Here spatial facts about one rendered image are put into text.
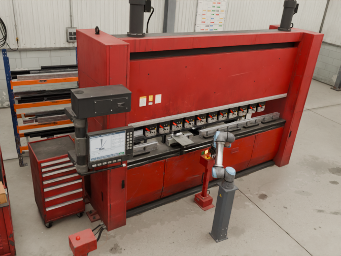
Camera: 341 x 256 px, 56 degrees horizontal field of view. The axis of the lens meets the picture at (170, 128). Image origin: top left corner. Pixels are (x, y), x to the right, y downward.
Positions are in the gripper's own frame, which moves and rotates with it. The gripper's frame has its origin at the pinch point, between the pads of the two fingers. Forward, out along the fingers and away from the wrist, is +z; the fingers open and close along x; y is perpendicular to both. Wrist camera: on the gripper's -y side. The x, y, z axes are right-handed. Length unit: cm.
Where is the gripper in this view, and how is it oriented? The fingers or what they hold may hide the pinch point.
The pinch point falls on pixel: (212, 158)
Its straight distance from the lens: 443.6
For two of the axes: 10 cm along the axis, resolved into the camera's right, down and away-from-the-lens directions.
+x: -8.1, 1.9, -5.5
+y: -5.7, -4.7, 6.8
